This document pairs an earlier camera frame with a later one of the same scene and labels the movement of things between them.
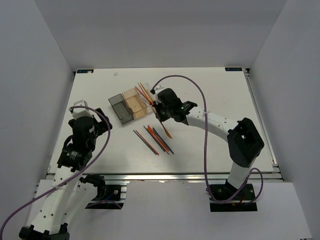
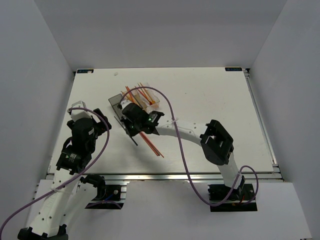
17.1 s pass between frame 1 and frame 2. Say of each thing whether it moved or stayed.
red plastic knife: moved
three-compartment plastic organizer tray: stayed
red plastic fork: stayed
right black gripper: moved
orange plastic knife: moved
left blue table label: stayed
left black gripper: stayed
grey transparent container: stayed
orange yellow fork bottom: stayed
